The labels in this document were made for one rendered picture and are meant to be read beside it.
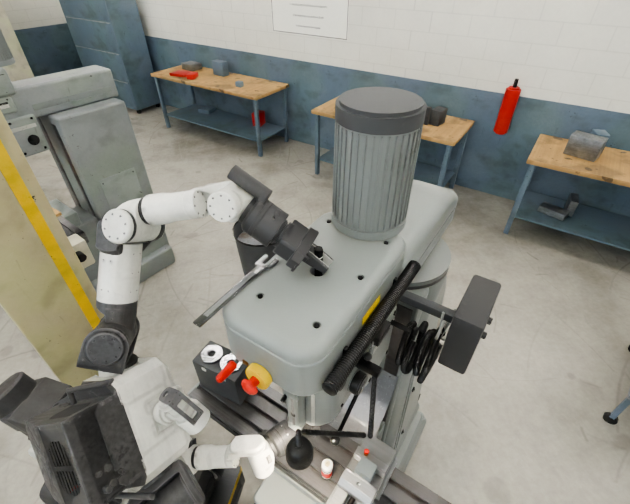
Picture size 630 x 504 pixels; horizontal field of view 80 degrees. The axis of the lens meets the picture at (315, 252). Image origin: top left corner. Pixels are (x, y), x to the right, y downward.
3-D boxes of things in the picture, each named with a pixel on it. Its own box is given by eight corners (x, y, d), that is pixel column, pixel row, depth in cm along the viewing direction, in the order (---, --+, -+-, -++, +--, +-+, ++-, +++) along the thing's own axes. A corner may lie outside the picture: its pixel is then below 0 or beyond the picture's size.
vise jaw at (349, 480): (368, 509, 126) (369, 505, 123) (337, 486, 131) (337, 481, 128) (376, 492, 129) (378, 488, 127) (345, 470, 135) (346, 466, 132)
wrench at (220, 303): (203, 330, 73) (202, 327, 73) (189, 322, 75) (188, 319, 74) (278, 261, 89) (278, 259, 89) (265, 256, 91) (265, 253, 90)
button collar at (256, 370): (267, 394, 80) (265, 378, 76) (246, 380, 83) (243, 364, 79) (273, 387, 81) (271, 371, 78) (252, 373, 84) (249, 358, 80)
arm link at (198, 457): (235, 467, 122) (182, 468, 126) (232, 433, 123) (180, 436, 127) (219, 482, 111) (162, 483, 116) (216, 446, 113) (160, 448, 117)
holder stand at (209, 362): (240, 406, 161) (234, 380, 148) (200, 385, 169) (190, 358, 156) (256, 383, 169) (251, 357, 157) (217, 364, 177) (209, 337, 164)
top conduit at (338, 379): (335, 399, 75) (336, 389, 72) (318, 388, 76) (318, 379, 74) (419, 272, 104) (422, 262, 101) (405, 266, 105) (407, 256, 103)
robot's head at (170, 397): (174, 422, 91) (190, 431, 85) (149, 403, 87) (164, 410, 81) (192, 399, 94) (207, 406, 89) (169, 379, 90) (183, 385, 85)
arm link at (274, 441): (284, 436, 115) (251, 460, 110) (292, 461, 119) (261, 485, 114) (266, 417, 124) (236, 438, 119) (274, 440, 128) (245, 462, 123)
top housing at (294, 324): (312, 412, 77) (311, 367, 67) (219, 352, 88) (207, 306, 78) (403, 280, 107) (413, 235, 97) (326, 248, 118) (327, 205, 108)
